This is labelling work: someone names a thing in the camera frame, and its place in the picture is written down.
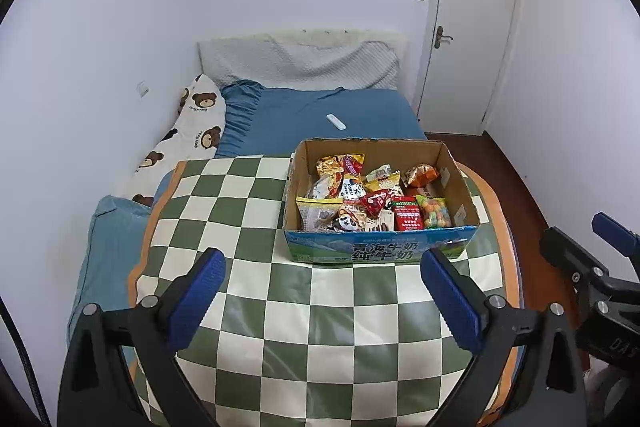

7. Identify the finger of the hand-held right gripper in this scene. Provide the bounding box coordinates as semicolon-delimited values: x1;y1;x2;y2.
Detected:
539;227;609;303
591;212;640;268

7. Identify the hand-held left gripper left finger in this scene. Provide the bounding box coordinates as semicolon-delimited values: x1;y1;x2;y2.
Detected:
56;248;227;427

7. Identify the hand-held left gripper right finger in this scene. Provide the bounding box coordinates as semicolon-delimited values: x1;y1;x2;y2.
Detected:
420;248;588;427

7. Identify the cardboard box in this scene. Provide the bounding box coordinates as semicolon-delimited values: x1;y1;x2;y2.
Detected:
282;137;482;266

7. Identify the colourful candy bag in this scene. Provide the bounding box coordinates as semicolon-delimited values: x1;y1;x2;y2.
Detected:
416;195;451;229

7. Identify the red green snack box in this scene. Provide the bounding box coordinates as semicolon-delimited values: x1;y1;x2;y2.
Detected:
391;197;423;232

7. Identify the dark chocolate stick packet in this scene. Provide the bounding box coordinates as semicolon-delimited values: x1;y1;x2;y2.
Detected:
369;209;396;233

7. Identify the red snack packet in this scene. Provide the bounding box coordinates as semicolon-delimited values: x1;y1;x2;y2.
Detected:
357;189;401;218

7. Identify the panda print snack packet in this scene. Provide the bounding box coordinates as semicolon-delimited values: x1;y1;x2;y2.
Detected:
332;212;371;233

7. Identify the brown snack packet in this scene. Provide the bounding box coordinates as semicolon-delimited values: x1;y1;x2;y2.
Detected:
402;163;441;188

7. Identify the yellow mushroom print snack packet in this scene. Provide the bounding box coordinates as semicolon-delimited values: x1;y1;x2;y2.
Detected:
364;164;403;195

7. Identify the yellow clear window snack packet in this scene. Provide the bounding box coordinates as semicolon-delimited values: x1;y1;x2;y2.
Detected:
296;197;343;233

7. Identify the small white snack packet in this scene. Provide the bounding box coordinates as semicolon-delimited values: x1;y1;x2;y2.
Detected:
306;174;343;202

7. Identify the yellow red noodle packet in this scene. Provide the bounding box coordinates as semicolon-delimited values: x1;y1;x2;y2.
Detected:
316;154;368;202

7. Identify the green checkered tablecloth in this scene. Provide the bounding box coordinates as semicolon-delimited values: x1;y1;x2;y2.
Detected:
127;154;523;427

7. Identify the bear print pillow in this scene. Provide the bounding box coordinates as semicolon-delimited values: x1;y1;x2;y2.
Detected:
112;74;231;208

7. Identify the blue bed sheet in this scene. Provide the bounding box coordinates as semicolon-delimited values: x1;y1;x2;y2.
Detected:
215;79;428;158

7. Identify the white door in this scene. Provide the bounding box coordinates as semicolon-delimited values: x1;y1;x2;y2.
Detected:
412;0;526;138

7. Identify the grey quilted headboard cushion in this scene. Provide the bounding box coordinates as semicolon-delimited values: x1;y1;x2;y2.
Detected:
196;29;408;90

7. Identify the black cable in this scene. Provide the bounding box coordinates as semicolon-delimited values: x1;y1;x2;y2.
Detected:
0;297;51;427

